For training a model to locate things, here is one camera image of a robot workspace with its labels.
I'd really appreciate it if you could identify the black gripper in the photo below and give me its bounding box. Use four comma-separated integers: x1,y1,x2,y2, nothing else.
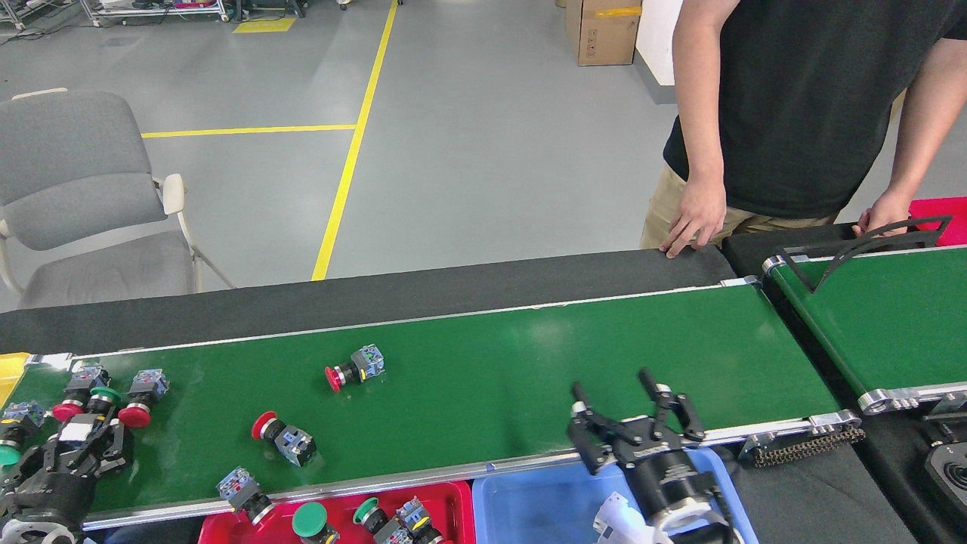
0,422,135,522
567,368,718,522

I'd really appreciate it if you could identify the white circuit breaker red lever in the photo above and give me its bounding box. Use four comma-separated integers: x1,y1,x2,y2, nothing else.
592,491,652,544

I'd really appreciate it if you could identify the red push button switch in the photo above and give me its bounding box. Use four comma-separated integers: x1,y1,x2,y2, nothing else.
324,344,387,394
216,466,276,527
117,369,170,429
251,411,319,468
51,366,112,423

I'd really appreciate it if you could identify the yellow plastic tray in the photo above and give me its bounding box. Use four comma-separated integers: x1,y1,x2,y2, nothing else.
0,352,31,409

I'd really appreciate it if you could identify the long green conveyor belt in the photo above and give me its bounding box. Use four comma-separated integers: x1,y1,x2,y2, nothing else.
0,276,866,530

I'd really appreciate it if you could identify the blue plastic tray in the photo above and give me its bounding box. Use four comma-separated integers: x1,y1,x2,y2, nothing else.
472,446,760,544

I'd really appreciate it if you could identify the red plastic tray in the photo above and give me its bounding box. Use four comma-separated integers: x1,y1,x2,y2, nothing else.
198,481,477,544

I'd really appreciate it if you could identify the short green conveyor belt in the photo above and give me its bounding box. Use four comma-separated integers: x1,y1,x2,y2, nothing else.
762,246,967,416

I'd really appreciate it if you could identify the person's right hand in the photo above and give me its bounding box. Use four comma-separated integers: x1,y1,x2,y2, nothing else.
659,178,728,259

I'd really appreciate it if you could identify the person's left hand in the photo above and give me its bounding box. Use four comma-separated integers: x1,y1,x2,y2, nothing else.
851,189,919,239

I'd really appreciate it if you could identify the grey office chair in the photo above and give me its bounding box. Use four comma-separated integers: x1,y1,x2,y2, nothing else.
0,88,236,311

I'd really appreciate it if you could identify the black motor housing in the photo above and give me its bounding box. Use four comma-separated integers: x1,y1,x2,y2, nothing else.
923,393,967,522

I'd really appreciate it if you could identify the person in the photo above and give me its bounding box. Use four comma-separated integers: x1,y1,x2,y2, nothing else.
641,0,967,259

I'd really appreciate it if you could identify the red plastic bin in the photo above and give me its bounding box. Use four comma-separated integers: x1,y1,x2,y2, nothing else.
909,196,967,248

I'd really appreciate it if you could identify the brown cardboard box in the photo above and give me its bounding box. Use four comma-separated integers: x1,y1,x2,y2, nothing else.
565,0,643,66

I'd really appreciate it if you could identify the metal wheeled cart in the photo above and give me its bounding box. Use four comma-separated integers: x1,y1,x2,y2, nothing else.
78,0,229,25
0,0,76,29

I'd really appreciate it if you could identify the conveyor drive chain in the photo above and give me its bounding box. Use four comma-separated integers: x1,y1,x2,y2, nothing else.
739,423,867,469

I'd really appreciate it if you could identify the black guide bracket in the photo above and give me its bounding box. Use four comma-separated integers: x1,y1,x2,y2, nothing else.
778,215,953,294

